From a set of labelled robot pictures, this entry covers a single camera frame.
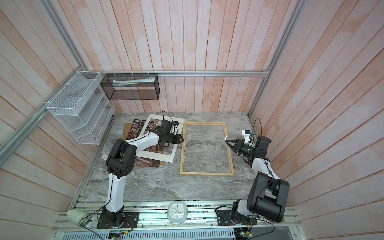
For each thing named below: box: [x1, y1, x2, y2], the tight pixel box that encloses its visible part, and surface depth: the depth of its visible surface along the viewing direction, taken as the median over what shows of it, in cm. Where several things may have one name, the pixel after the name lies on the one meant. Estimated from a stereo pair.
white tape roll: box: [66, 208, 92, 227], surface depth 70 cm
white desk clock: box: [167, 201, 188, 223], surface depth 75 cm
